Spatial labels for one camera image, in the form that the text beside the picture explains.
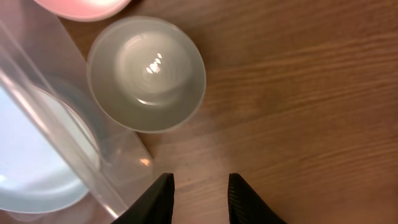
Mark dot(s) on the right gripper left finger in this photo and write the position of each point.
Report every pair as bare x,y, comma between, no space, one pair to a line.
154,206

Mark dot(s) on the pink plastic bowl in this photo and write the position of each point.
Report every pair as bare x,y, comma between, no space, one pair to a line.
84,10

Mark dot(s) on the grey plastic bowl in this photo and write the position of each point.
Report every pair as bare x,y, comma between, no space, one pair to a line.
146,74

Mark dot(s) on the clear plastic storage bin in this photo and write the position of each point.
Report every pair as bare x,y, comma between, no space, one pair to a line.
36,51

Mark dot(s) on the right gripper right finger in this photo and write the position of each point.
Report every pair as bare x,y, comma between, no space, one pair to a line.
246,206

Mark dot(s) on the light blue plastic plate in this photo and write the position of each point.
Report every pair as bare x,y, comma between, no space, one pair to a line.
34,177

